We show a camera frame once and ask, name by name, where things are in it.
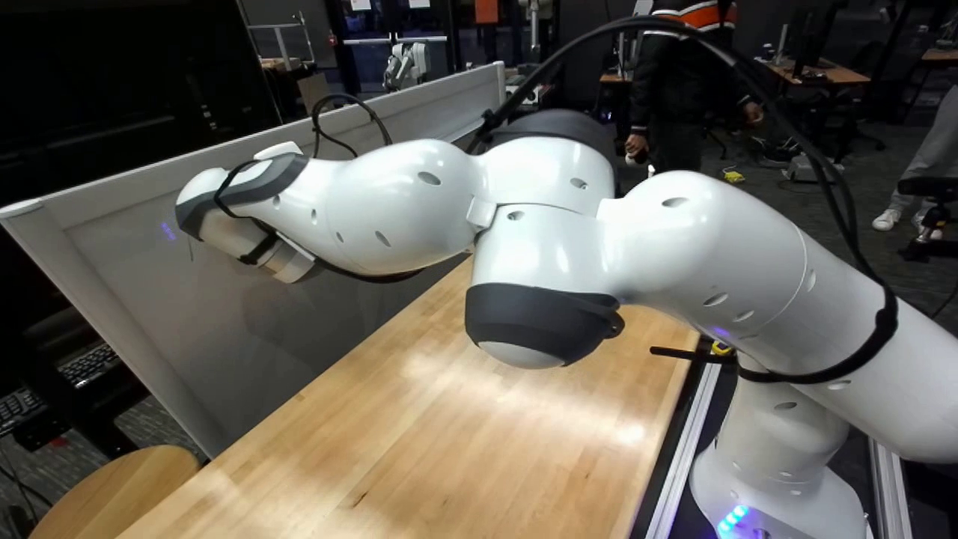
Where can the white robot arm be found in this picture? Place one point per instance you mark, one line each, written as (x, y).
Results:
(558, 254)

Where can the white board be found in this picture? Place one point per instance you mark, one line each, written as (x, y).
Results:
(217, 344)

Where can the person in background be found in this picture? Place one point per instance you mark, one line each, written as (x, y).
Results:
(678, 86)

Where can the round wooden stool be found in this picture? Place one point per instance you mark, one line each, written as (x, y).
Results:
(115, 495)

